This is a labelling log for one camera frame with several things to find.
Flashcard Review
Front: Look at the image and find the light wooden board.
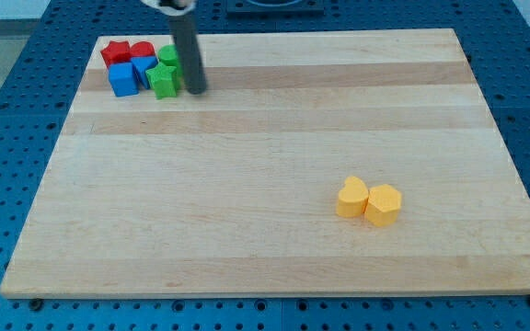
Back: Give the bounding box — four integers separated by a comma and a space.
0, 29, 530, 299

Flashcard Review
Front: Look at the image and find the yellow heart block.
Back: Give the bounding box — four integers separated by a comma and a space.
335, 176, 369, 218

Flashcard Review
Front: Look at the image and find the yellow hexagon block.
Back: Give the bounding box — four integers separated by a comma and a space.
364, 184, 402, 227

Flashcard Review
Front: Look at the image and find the green star block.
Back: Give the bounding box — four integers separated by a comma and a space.
145, 63, 180, 99

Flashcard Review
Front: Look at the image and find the green cylinder block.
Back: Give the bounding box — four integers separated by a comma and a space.
157, 44, 182, 78

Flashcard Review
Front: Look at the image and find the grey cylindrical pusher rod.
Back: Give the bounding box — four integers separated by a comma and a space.
168, 12, 208, 95

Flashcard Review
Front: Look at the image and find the blue pentagon block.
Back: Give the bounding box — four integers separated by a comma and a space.
131, 56, 157, 89

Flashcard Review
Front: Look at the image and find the blue cube block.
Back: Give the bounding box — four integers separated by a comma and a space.
109, 63, 139, 97

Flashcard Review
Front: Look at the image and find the red half-round block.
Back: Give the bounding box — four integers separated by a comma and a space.
129, 40, 156, 58

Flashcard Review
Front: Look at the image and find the red star block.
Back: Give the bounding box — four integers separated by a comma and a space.
100, 40, 131, 68

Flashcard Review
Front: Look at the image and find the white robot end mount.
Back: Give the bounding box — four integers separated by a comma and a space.
141, 0, 197, 17

